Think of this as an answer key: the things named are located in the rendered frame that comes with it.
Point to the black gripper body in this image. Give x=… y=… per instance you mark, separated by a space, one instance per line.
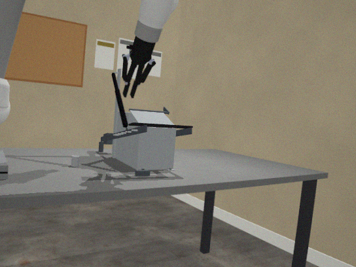
x=141 y=49

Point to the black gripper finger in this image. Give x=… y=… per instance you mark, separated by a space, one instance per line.
x=140 y=78
x=127 y=77

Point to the light grey cylinder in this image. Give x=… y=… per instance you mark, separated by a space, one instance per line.
x=75 y=161

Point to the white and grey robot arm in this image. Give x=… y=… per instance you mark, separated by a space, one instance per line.
x=153 y=14

